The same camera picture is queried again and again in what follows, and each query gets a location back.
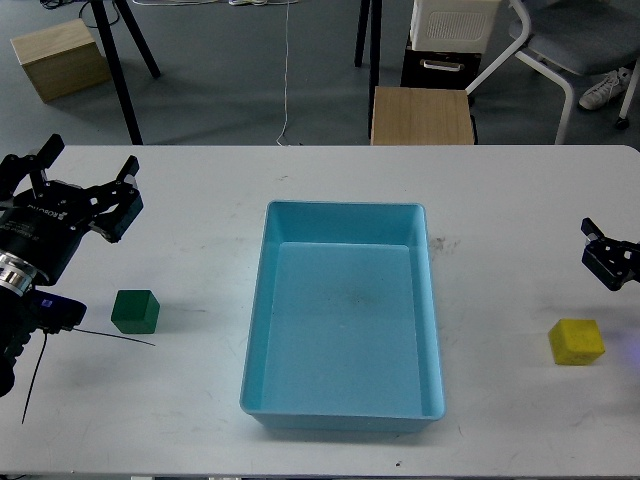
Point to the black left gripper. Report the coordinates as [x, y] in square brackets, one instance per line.
[42, 227]

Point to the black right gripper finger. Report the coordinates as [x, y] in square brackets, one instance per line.
[613, 262]

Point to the yellow wooden block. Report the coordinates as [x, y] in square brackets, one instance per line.
[576, 342]

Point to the green wooden block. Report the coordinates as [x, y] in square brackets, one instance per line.
[135, 312]

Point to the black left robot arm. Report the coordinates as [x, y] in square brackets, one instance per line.
[27, 307]

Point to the wooden box far left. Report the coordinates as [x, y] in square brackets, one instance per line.
[61, 60]

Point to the light blue plastic box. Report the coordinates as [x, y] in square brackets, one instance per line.
[343, 333]

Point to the white sneaker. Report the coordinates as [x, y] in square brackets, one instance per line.
[614, 84]

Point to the black tripod legs left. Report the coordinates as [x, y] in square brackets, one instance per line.
[113, 60]

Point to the grey white office chair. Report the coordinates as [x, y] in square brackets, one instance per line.
[583, 38]

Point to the black drawer cabinet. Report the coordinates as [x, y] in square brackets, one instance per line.
[439, 70]

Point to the white air purifier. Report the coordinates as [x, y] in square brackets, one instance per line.
[452, 26]

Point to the black stand legs centre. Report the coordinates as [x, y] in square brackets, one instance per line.
[369, 27]

